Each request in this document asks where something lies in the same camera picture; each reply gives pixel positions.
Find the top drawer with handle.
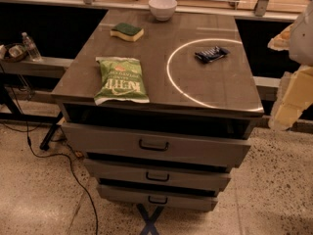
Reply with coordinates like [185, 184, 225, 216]
[62, 122, 250, 167]

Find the grey side shelf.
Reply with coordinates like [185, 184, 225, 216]
[0, 57, 73, 78]

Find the dark bowl with items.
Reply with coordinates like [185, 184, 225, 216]
[0, 43, 27, 63]

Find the clear plastic water bottle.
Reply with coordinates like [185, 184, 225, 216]
[22, 32, 42, 62]

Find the drawer with handle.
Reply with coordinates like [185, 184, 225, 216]
[84, 159, 230, 192]
[62, 122, 250, 167]
[97, 185, 217, 212]

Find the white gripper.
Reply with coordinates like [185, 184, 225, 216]
[267, 0, 313, 130]

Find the middle drawer with handle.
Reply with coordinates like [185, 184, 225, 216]
[84, 159, 230, 192]

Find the green jalapeno chip bag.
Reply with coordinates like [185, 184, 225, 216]
[94, 57, 150, 105]

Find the black floor cable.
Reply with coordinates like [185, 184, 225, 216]
[0, 64, 100, 235]

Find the bottom drawer with handle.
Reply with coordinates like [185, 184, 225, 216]
[97, 185, 217, 212]

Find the grey drawer cabinet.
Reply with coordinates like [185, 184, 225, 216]
[52, 9, 263, 199]

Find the white ceramic bowl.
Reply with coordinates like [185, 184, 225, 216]
[149, 0, 177, 22]

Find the green and yellow sponge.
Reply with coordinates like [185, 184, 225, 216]
[110, 23, 144, 42]

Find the dark blue rxbar wrapper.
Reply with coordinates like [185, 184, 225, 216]
[195, 46, 230, 64]

